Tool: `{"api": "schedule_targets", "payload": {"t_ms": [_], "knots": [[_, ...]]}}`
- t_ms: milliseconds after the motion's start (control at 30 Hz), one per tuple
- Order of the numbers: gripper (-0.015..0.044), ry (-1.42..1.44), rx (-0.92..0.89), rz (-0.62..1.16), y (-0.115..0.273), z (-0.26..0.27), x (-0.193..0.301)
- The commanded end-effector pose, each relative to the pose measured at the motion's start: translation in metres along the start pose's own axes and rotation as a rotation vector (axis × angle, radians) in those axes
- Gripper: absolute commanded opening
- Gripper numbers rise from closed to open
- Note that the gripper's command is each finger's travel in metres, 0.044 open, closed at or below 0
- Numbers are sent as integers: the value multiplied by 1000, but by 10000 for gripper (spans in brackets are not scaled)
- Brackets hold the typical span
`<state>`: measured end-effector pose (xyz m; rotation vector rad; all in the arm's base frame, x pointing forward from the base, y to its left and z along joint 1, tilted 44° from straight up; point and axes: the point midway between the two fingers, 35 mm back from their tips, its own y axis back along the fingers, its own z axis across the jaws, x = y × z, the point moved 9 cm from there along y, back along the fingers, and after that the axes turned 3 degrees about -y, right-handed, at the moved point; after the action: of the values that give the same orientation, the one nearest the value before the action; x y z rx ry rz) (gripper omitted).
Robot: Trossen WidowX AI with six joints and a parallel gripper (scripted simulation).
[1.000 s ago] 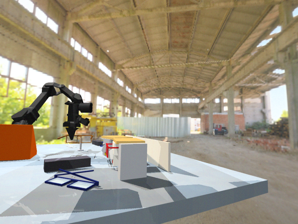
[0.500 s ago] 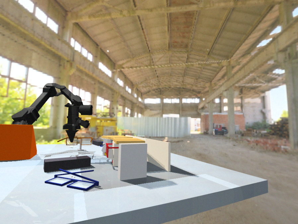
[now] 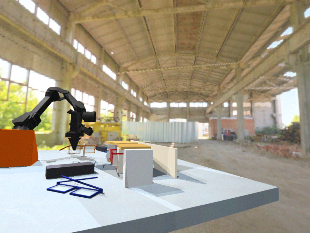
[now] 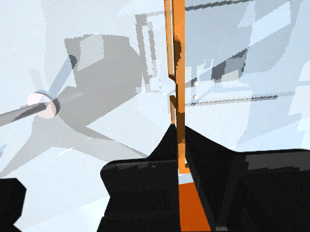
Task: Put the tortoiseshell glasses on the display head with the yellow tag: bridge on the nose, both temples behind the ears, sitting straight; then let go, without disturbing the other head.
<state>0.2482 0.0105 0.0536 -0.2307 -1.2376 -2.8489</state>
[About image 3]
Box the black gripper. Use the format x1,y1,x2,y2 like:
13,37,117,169
65,122,84,150

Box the dark blue rectangular glasses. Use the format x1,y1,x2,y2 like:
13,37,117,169
47,176,103,198

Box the beige flat panel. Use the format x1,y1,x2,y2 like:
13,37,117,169
131,140,177,178

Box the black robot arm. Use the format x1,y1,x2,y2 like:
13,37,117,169
12,87,96,136

